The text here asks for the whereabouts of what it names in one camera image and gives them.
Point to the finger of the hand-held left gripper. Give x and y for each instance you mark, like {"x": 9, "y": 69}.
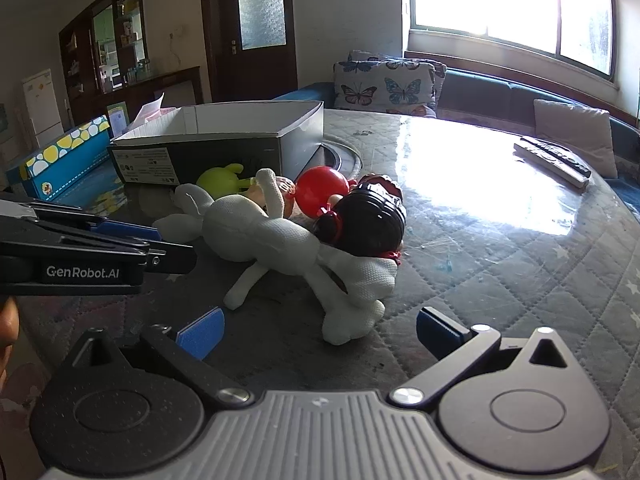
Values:
{"x": 127, "y": 231}
{"x": 170, "y": 259}

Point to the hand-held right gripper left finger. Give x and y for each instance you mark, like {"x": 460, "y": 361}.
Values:
{"x": 202, "y": 334}

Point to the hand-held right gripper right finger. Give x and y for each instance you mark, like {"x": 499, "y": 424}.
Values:
{"x": 439, "y": 332}

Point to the white plush rabbit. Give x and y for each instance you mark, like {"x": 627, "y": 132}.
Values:
{"x": 260, "y": 240}

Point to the green toy figure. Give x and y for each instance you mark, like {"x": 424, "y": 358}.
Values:
{"x": 220, "y": 180}

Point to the grey cardboard box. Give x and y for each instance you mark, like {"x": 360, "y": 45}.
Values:
{"x": 225, "y": 160}

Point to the black-haired doll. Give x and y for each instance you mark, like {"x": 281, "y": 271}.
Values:
{"x": 367, "y": 220}

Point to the quilted grey desktop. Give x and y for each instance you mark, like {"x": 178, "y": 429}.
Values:
{"x": 475, "y": 270}

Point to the person's left hand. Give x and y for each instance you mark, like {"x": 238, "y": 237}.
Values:
{"x": 7, "y": 322}

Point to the blue polka-dot box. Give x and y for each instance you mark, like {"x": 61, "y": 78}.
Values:
{"x": 65, "y": 160}

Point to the green white card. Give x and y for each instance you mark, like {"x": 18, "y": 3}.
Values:
{"x": 118, "y": 120}

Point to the pink tissue pack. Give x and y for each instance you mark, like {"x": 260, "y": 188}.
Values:
{"x": 155, "y": 110}

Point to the dark wooden counter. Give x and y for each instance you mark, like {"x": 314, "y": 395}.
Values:
{"x": 150, "y": 90}

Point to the white fridge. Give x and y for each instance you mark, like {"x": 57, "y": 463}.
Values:
{"x": 42, "y": 105}

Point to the dark wooden cabinet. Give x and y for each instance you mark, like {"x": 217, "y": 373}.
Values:
{"x": 80, "y": 60}

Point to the dark remote control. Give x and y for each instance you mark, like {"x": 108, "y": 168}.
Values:
{"x": 560, "y": 155}

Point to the dark wooden door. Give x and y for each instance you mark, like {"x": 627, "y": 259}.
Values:
{"x": 220, "y": 35}

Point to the beige pillow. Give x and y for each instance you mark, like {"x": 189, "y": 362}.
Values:
{"x": 575, "y": 135}

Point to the blue sofa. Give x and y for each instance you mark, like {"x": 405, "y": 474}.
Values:
{"x": 480, "y": 90}

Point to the butterfly print pillow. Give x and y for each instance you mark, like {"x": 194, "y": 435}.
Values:
{"x": 440, "y": 72}
{"x": 385, "y": 87}

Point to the window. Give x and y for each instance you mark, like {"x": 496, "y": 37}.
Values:
{"x": 500, "y": 0}

